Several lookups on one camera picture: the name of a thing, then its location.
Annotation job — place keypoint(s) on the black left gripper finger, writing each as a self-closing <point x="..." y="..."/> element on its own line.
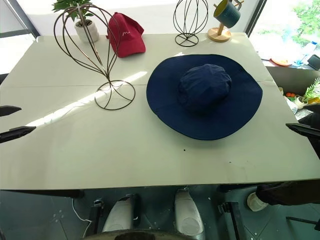
<point x="17" y="132"/>
<point x="8" y="110"/>

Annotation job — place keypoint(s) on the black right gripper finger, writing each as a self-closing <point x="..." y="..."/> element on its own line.
<point x="307" y="130"/>
<point x="314" y="108"/>

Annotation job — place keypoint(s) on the wooden mug tree with blue mug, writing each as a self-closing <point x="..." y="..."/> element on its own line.
<point x="220" y="33"/>

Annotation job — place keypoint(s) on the navy blue wide-brim hat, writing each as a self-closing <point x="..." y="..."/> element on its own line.
<point x="165" y="95"/>

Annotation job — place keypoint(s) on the small palm plant in pot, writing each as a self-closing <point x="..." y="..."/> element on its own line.
<point x="310" y="92"/>

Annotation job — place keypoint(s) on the orange plate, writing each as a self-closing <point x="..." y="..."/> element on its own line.
<point x="281" y="61"/>

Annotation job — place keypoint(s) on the dark shoe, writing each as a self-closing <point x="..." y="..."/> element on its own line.
<point x="287" y="193"/>

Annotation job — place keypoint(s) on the white round cup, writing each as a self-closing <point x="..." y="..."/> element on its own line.
<point x="255" y="202"/>

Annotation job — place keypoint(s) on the green plant in white pot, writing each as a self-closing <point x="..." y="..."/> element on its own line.
<point x="87" y="30"/>

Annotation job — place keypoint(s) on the teal mug with yellow inside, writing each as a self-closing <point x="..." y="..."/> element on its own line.
<point x="228" y="15"/>

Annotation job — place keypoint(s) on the silver left robot leg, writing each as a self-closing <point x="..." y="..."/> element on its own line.
<point x="117" y="217"/>

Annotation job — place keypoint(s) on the silver robot leg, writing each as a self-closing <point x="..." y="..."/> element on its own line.
<point x="117" y="217"/>
<point x="187" y="215"/>

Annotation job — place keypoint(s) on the red baseball cap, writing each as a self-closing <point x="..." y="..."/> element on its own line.
<point x="125" y="40"/>

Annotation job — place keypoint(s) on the silver right robot leg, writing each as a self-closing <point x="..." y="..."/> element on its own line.
<point x="187" y="215"/>

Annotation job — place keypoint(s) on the dark rounded robot body shape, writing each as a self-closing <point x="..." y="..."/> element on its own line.
<point x="140" y="236"/>

